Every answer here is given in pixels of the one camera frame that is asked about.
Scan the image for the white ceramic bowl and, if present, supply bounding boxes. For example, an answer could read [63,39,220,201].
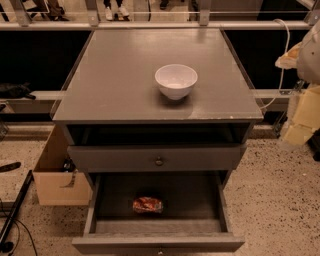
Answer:
[155,64,198,100]

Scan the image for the closed grey top drawer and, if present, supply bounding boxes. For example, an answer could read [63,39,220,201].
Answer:
[68,144,246,173]

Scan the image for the black bag on ledge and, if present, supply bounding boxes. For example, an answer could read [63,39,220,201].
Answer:
[0,82,36,100]

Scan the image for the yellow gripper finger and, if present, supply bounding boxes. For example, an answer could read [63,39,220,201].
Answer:
[275,42,301,70]
[282,84,320,145]

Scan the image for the grey wooden drawer cabinet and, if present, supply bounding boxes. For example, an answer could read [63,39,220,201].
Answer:
[52,27,265,188]

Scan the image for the white cable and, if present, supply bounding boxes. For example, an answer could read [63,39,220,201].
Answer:
[259,18,292,111]

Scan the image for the open grey middle drawer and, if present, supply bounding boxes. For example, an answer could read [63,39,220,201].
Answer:
[72,172,244,256]

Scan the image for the white sneakers of person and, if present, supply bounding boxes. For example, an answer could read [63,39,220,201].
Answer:
[105,5,130,21]

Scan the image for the cardboard box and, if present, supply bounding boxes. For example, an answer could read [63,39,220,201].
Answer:
[33,126,92,206]

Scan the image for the black pole on floor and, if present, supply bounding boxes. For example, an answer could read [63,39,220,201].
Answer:
[0,170,32,249]

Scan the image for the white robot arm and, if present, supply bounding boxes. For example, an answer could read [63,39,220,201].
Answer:
[275,21,320,145]

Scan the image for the metal railing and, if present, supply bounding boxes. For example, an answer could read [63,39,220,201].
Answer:
[0,0,320,30]

